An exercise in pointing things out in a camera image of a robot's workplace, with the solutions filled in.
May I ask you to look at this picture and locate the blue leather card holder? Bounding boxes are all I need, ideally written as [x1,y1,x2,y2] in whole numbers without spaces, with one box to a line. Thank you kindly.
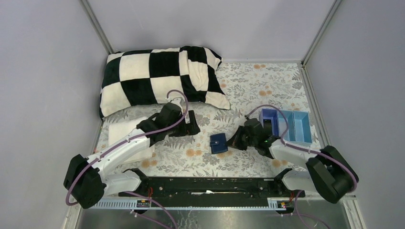
[210,133,228,154]

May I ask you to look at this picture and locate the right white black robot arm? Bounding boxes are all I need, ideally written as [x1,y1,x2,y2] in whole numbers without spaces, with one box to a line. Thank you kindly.
[226,118,359,203]

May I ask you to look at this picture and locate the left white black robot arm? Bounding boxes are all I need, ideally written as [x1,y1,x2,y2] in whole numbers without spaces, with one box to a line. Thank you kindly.
[63,102,200,209]

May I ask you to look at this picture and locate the black card in tray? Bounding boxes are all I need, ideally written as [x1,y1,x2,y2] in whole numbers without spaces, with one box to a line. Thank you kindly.
[263,119,273,135]

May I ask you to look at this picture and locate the blue plastic compartment tray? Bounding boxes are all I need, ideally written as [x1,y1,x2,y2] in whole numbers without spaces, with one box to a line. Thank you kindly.
[259,108,312,147]

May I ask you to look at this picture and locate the floral patterned bed sheet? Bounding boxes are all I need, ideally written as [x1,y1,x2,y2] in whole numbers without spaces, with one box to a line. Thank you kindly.
[89,62,330,179]

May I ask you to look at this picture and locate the black white checkered pillow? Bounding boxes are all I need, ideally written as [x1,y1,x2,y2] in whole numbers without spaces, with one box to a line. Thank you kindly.
[99,46,231,119]

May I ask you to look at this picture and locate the folded white towel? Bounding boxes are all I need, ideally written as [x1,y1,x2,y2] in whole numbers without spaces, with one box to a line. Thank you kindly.
[108,116,155,164]

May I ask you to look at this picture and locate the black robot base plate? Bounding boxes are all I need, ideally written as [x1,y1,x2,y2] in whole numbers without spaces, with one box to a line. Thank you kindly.
[134,177,305,206]

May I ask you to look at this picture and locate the slotted grey cable duct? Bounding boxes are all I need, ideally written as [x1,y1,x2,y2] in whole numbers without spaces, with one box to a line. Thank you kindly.
[91,198,287,211]

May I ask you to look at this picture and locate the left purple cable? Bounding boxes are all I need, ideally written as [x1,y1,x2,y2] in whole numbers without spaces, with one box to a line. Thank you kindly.
[65,89,190,229]

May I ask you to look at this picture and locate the purple cable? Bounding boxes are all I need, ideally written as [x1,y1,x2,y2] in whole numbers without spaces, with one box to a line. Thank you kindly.
[65,89,190,229]
[245,104,358,229]

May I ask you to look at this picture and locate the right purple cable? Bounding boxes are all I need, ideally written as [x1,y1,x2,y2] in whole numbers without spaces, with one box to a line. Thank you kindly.
[245,104,358,229]

